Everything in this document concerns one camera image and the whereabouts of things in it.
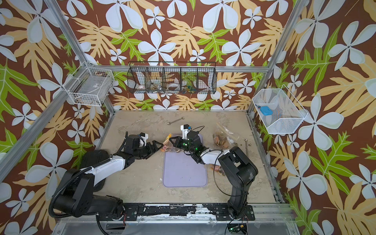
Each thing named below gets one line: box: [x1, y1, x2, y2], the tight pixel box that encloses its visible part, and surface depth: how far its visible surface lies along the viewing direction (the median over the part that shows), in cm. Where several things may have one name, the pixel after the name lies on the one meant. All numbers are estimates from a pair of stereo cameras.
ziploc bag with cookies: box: [160, 133, 181, 153], surface depth 90 cm
